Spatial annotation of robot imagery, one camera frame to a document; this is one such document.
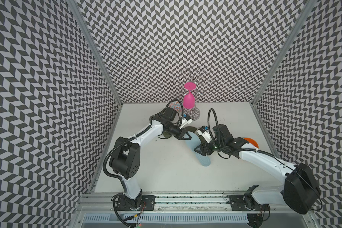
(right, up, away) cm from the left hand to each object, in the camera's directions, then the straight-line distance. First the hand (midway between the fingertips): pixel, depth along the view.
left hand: (189, 138), depth 82 cm
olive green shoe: (+3, +3, +24) cm, 24 cm away
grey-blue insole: (+2, -3, 0) cm, 3 cm away
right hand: (+5, -6, -1) cm, 8 cm away
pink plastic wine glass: (+1, +24, +9) cm, 25 cm away
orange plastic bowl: (+42, -4, +9) cm, 43 cm away
